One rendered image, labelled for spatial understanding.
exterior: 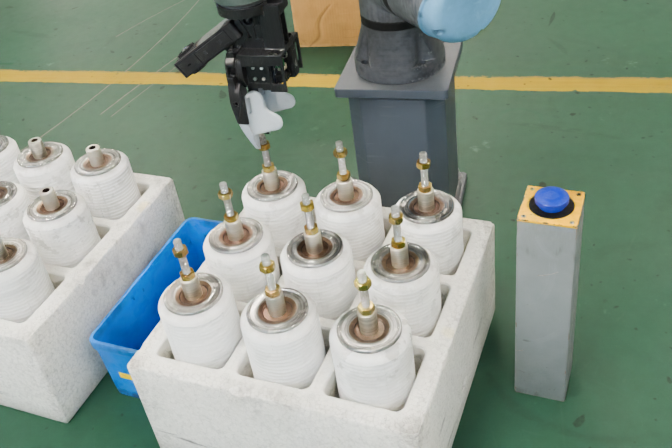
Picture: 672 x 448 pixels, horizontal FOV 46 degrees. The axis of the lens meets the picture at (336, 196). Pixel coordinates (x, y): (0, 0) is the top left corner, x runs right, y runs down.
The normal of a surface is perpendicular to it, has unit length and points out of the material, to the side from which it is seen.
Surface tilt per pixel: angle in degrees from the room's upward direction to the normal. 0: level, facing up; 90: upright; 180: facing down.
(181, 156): 0
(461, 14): 97
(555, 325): 90
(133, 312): 88
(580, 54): 0
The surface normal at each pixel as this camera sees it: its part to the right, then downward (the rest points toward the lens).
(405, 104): -0.25, 0.60
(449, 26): 0.47, 0.57
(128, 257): 0.92, 0.12
